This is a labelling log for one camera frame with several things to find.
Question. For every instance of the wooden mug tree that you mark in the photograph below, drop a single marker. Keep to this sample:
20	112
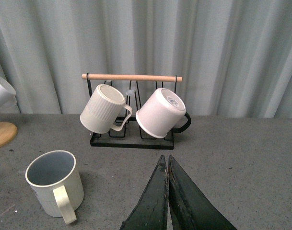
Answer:
8	132

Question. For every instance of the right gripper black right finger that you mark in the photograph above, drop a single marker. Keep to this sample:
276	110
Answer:
190	209

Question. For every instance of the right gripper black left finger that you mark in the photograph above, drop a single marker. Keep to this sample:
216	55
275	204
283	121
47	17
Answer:
151	211

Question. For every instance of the cream ribbed mug on rack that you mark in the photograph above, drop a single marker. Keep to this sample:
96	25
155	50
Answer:
103	108

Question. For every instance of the white mug on tree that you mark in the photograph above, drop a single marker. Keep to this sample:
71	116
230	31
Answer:
7	95

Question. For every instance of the white mug black handle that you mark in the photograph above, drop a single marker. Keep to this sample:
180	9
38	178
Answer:
164	111

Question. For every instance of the grey curtain backdrop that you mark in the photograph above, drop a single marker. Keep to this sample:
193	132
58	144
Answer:
235	56

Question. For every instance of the black wire mug rack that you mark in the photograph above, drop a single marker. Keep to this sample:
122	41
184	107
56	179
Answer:
131	136

